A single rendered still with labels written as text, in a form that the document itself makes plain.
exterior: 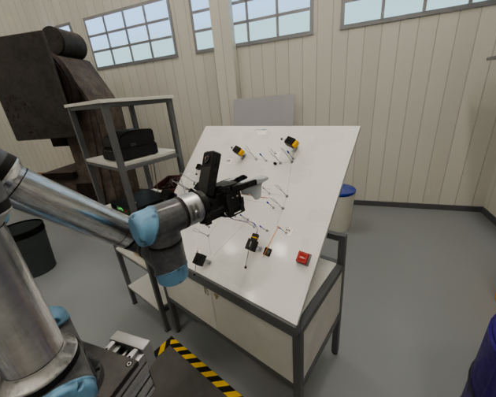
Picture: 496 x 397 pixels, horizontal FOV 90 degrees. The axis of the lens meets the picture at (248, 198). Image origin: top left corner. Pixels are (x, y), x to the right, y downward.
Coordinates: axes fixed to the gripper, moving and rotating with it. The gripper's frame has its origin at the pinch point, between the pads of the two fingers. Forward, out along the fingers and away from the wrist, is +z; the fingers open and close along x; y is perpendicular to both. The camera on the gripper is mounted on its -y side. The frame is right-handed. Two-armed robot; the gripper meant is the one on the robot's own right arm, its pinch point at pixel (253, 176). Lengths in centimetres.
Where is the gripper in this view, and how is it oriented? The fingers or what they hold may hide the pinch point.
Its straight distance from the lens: 72.1
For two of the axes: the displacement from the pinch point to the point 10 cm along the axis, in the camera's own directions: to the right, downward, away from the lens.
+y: 1.7, 9.4, 2.8
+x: 6.8, 0.9, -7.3
